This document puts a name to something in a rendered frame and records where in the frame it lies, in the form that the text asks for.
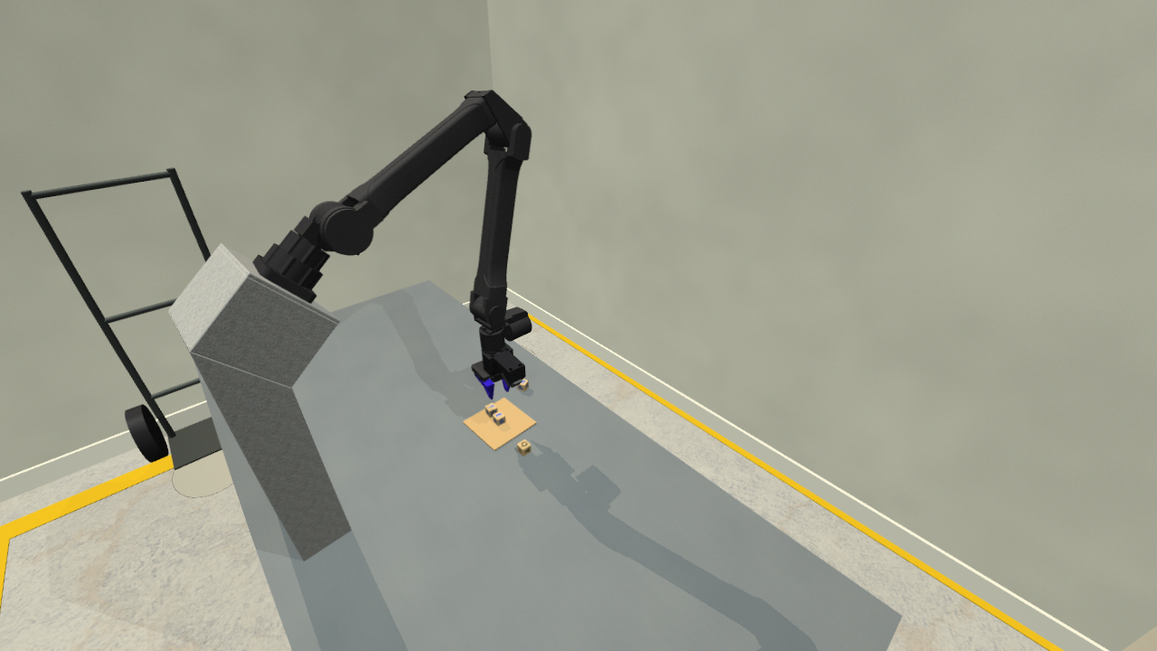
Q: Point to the orange flat mat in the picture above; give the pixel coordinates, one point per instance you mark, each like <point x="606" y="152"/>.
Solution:
<point x="496" y="436"/>

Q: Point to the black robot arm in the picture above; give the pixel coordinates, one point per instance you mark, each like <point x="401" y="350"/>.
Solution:
<point x="349" y="231"/>

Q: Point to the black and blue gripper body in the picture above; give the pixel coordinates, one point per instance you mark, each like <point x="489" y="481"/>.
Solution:
<point x="478" y="368"/>

